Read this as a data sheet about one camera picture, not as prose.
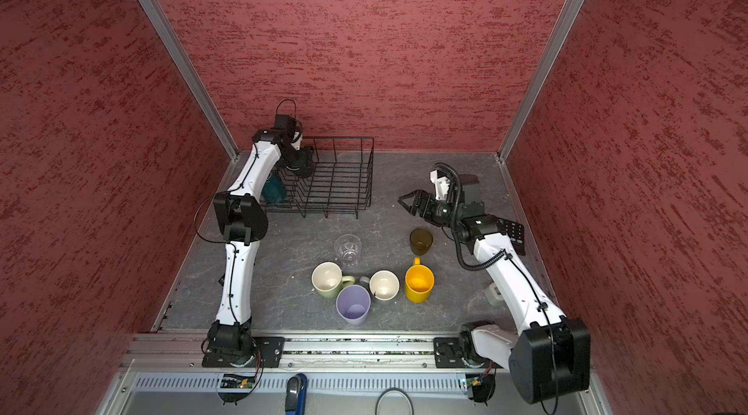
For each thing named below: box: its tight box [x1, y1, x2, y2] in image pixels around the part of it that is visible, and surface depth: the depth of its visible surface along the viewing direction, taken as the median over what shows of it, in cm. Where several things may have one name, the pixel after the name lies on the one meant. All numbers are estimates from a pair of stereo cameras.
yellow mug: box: [405, 257, 436, 304], surface depth 82 cm
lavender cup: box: [336, 284, 372, 328], surface depth 75 cm
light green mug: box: [310, 261, 356, 300], surface depth 81 cm
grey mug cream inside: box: [359, 268, 402, 302], surface depth 80 cm
